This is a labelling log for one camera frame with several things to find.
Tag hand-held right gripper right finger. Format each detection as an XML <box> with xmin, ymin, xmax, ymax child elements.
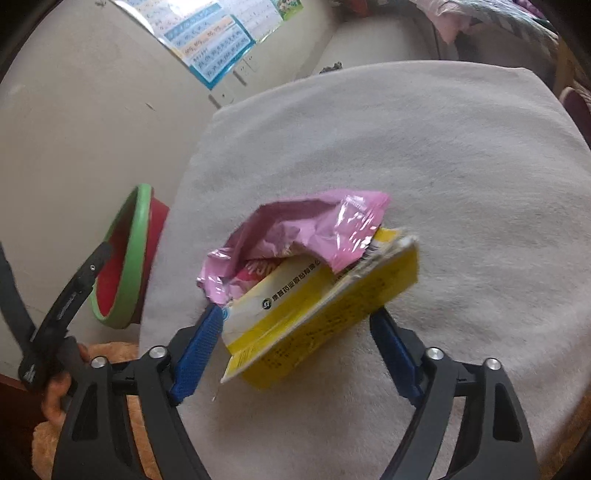
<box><xmin>369</xmin><ymin>307</ymin><xmax>541</xmax><ymax>480</ymax></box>

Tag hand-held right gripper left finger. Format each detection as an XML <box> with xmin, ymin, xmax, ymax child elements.
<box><xmin>51</xmin><ymin>305</ymin><xmax>225</xmax><ymax>480</ymax></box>

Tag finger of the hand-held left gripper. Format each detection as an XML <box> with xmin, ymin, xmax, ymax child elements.
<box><xmin>30</xmin><ymin>241</ymin><xmax>114</xmax><ymax>344</ymax></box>
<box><xmin>0</xmin><ymin>242</ymin><xmax>37</xmax><ymax>352</ymax></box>

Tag red basin with green rim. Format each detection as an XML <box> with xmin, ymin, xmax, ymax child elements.
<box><xmin>89</xmin><ymin>184</ymin><xmax>171</xmax><ymax>329</ymax></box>

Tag yellow cardboard box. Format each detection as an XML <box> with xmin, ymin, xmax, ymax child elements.
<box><xmin>221</xmin><ymin>226</ymin><xmax>421</xmax><ymax>391</ymax></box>

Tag pink plastic wrapper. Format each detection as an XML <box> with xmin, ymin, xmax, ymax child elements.
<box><xmin>196</xmin><ymin>188</ymin><xmax>391</xmax><ymax>308</ymax></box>

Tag person's left hand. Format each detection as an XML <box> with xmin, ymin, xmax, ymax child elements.
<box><xmin>41</xmin><ymin>344</ymin><xmax>92</xmax><ymax>425</ymax></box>

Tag white fleece blanket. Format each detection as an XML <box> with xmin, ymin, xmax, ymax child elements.
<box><xmin>139</xmin><ymin>61</ymin><xmax>591</xmax><ymax>480</ymax></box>

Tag wooden chair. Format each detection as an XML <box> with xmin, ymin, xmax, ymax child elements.
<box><xmin>553</xmin><ymin>41</ymin><xmax>591</xmax><ymax>121</ymax></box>

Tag pink cloth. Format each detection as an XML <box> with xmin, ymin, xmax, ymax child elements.
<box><xmin>422</xmin><ymin>0</ymin><xmax>468</xmax><ymax>44</ymax></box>

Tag blue wall poster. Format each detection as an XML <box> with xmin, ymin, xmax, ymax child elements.
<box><xmin>108</xmin><ymin>0</ymin><xmax>257</xmax><ymax>90</ymax></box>

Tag white wall poster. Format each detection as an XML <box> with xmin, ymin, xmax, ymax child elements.
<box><xmin>228</xmin><ymin>0</ymin><xmax>283</xmax><ymax>40</ymax></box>

